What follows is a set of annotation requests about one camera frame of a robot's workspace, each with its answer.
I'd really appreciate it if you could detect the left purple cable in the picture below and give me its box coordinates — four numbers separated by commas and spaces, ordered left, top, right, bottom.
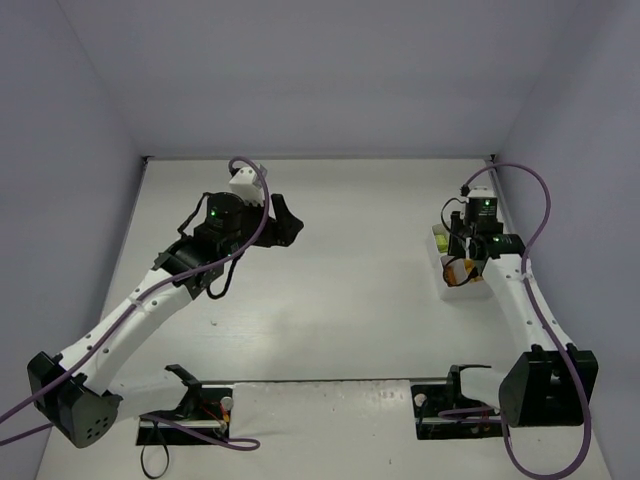
0, 157, 271, 452

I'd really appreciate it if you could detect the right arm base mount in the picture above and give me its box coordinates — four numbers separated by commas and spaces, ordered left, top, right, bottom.
410, 365, 502, 441

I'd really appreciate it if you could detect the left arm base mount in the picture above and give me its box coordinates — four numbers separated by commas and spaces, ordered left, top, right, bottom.
135, 363, 236, 476

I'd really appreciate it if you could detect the brown lego brick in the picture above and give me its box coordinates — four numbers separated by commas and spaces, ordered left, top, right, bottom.
443, 259, 482, 288

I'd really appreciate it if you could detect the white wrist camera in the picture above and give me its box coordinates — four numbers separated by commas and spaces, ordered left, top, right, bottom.
229, 164, 267, 207
460, 185, 496, 202

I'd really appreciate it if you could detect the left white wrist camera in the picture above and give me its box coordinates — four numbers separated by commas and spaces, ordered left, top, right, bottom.
229, 164, 267, 207

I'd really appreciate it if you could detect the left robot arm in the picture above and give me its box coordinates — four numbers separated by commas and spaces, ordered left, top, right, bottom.
27, 192, 304, 449

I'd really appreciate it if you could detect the white divided container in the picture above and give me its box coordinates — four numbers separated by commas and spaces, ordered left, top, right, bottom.
426, 224, 493, 302

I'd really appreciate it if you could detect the light green lego brick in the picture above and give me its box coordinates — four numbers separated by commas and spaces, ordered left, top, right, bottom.
434, 234, 448, 252

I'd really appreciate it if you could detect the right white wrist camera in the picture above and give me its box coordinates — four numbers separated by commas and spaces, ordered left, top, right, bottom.
460, 185, 496, 202

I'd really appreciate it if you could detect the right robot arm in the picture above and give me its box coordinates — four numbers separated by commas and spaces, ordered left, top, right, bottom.
449, 189, 598, 427

